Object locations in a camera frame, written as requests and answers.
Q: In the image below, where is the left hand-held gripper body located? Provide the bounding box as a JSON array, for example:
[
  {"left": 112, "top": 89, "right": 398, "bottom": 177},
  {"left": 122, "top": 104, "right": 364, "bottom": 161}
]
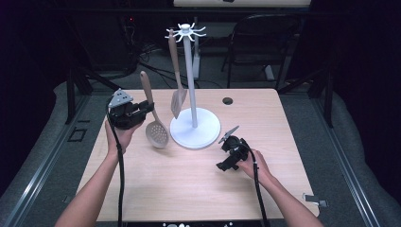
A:
[{"left": 108, "top": 88, "right": 142, "bottom": 131}]

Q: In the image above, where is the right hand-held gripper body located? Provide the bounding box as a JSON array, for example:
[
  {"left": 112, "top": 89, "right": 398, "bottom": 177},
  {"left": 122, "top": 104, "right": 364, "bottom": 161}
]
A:
[{"left": 218, "top": 125, "right": 252, "bottom": 164}]

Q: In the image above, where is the taupe skimmer spoon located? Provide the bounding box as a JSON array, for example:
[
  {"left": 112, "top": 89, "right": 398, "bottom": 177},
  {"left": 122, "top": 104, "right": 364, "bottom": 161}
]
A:
[{"left": 139, "top": 70, "right": 170, "bottom": 149}]

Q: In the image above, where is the taupe slotted spatula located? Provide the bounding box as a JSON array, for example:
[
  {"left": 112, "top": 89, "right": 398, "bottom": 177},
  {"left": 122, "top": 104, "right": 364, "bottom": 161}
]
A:
[{"left": 167, "top": 28, "right": 188, "bottom": 120}]

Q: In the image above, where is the white utensil rack stand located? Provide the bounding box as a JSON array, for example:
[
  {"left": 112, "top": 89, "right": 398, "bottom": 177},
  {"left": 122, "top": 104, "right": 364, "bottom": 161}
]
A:
[{"left": 164, "top": 22, "right": 221, "bottom": 150}]

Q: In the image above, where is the person's left hand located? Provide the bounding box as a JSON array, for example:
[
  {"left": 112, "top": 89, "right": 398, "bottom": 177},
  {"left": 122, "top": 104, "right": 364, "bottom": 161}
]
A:
[{"left": 104, "top": 119, "right": 143, "bottom": 156}]

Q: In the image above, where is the person's right hand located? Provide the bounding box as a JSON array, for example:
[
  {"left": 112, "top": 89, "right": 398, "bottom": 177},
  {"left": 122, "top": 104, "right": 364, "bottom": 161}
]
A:
[{"left": 235, "top": 149, "right": 274, "bottom": 187}]

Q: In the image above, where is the black metal stand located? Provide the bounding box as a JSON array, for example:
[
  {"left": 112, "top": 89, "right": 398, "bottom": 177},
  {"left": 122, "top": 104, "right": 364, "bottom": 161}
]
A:
[
  {"left": 277, "top": 67, "right": 335, "bottom": 129},
  {"left": 64, "top": 67, "right": 122, "bottom": 125}
]

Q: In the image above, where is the black square tape outline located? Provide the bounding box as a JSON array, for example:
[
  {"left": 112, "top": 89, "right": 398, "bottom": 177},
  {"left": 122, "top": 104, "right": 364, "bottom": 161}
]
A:
[{"left": 67, "top": 127, "right": 88, "bottom": 143}]

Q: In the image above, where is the white table leg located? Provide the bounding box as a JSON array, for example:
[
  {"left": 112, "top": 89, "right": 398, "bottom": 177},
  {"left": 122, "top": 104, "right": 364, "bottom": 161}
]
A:
[{"left": 192, "top": 17, "right": 201, "bottom": 79}]

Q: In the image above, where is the dark equipment with red light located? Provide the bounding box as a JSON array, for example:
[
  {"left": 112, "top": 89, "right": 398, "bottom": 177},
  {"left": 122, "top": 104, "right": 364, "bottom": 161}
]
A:
[{"left": 121, "top": 15, "right": 140, "bottom": 74}]

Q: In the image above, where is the white bar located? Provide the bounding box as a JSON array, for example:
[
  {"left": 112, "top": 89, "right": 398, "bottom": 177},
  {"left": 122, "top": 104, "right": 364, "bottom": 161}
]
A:
[{"left": 264, "top": 64, "right": 276, "bottom": 81}]

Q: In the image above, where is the black folding chair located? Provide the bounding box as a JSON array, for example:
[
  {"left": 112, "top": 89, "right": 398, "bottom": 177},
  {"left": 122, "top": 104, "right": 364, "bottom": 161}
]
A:
[{"left": 220, "top": 13, "right": 301, "bottom": 91}]

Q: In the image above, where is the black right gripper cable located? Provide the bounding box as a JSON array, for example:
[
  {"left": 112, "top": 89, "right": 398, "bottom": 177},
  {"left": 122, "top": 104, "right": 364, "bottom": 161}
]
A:
[{"left": 239, "top": 138, "right": 270, "bottom": 227}]

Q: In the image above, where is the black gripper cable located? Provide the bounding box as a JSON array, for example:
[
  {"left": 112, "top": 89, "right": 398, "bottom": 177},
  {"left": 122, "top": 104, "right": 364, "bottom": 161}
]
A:
[
  {"left": 106, "top": 100, "right": 126, "bottom": 227},
  {"left": 239, "top": 138, "right": 270, "bottom": 227}
]

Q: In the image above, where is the black floor cable bundle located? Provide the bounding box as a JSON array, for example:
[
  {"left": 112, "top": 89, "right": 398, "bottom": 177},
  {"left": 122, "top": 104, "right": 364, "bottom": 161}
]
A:
[{"left": 138, "top": 44, "right": 223, "bottom": 90}]

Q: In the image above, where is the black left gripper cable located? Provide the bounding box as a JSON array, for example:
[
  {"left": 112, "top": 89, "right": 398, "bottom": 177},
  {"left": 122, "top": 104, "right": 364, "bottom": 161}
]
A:
[{"left": 106, "top": 100, "right": 126, "bottom": 227}]

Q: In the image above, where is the aluminium rail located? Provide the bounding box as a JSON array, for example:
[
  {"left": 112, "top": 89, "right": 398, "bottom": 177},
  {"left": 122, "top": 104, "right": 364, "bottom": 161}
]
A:
[
  {"left": 310, "top": 94, "right": 382, "bottom": 227},
  {"left": 0, "top": 94, "right": 93, "bottom": 227}
]

